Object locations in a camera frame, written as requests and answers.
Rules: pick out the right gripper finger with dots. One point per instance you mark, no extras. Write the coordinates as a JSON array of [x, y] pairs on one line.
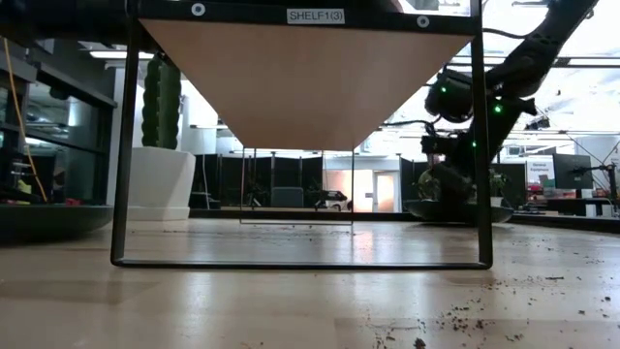
[[450, 181]]

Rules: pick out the dark teal plate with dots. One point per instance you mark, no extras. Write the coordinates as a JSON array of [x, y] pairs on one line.
[[450, 213]]

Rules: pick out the dark green plate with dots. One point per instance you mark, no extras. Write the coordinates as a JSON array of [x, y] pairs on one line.
[[48, 223]]

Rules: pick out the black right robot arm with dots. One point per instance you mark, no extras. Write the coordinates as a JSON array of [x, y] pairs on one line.
[[528, 58]]

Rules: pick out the small potted plant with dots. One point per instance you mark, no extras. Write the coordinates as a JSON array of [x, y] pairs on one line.
[[499, 184]]

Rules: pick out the orange lit door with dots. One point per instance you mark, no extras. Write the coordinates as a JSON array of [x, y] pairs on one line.
[[386, 191]]

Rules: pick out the black room partition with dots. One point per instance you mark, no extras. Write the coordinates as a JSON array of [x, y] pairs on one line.
[[516, 179], [286, 172]]

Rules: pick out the white printed sign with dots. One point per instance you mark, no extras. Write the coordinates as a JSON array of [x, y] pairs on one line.
[[540, 172]]

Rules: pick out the black ceiling spotlight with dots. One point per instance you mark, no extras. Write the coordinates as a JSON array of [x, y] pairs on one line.
[[537, 123]]

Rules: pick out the cluttered black desk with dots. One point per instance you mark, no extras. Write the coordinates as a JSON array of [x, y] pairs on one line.
[[557, 203]]

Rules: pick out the white small vehicle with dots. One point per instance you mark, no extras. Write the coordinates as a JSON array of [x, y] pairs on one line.
[[331, 201]]

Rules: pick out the black computer monitor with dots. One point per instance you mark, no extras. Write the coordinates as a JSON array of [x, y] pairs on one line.
[[571, 169]]

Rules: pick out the grey chair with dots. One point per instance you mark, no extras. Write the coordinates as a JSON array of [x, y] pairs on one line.
[[287, 198]]

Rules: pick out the white faceted plant pot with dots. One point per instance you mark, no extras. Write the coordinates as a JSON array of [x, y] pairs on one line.
[[162, 184]]

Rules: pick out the green cactus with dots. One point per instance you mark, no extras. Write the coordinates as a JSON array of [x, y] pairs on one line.
[[162, 106]]

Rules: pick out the black shelving rack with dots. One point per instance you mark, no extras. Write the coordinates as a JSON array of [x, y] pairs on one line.
[[72, 92]]

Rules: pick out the wooden shelf with black frame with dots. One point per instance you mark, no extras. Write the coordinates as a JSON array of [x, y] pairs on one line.
[[305, 87]]

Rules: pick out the black aluminium table frame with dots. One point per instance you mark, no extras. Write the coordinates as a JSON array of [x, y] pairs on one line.
[[290, 213]]

